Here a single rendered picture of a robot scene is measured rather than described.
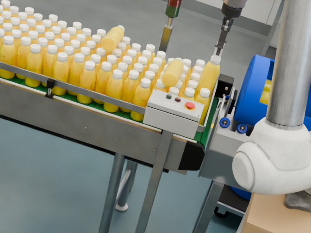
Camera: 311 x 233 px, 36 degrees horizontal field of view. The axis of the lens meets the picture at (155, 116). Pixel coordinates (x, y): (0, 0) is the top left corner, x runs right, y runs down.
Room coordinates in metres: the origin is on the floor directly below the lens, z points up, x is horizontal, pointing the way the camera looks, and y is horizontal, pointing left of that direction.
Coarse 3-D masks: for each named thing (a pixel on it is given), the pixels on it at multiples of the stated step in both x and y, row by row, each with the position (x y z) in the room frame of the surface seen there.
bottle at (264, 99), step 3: (264, 93) 1.70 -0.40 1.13; (267, 93) 1.70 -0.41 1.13; (261, 96) 1.69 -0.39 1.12; (264, 96) 1.69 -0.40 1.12; (267, 96) 1.69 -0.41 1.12; (261, 99) 1.68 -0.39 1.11; (264, 99) 1.68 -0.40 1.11; (267, 99) 1.68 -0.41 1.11; (261, 102) 1.68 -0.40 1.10; (264, 102) 1.68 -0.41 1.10; (267, 102) 1.68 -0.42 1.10
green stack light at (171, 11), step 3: (168, 6) 2.15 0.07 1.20; (171, 6) 2.14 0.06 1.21; (168, 9) 2.14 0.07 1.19; (171, 9) 2.14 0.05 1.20; (174, 9) 2.14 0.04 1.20; (177, 9) 2.15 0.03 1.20; (165, 12) 2.16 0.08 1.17; (168, 12) 2.14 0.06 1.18; (171, 12) 2.14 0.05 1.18; (174, 12) 2.14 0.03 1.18; (177, 12) 2.15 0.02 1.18; (168, 15) 2.14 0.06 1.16; (171, 15) 2.14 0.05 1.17; (174, 15) 2.14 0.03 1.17; (177, 15) 2.16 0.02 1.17
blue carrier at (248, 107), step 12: (252, 60) 1.81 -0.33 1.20; (264, 60) 1.76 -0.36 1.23; (252, 72) 1.69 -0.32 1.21; (264, 72) 1.70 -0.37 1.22; (252, 84) 1.65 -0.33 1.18; (264, 84) 1.66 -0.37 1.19; (240, 96) 1.75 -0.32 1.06; (252, 96) 1.63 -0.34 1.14; (240, 108) 1.63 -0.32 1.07; (252, 108) 1.62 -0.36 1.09; (264, 108) 1.62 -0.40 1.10; (240, 120) 1.66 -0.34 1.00; (252, 120) 1.64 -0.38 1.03
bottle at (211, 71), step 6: (210, 60) 1.76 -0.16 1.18; (210, 66) 1.73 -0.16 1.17; (216, 66) 1.73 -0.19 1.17; (204, 72) 1.74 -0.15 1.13; (210, 72) 1.72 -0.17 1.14; (216, 72) 1.73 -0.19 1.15; (204, 78) 1.73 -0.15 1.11; (210, 78) 1.72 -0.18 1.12; (216, 78) 1.73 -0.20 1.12; (204, 84) 1.72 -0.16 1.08; (210, 84) 1.72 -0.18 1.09; (198, 90) 1.73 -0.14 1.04; (210, 90) 1.73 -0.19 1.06; (210, 96) 1.74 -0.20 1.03
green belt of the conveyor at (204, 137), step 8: (16, 80) 1.68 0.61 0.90; (24, 80) 1.70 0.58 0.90; (40, 88) 1.67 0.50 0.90; (48, 88) 1.68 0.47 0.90; (64, 96) 1.66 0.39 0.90; (72, 96) 1.67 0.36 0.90; (88, 104) 1.65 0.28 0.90; (96, 104) 1.66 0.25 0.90; (216, 104) 1.93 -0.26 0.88; (112, 112) 1.63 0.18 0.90; (120, 112) 1.64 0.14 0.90; (208, 120) 1.76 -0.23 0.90; (208, 128) 1.71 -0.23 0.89; (184, 136) 1.59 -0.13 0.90; (200, 136) 1.62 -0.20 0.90
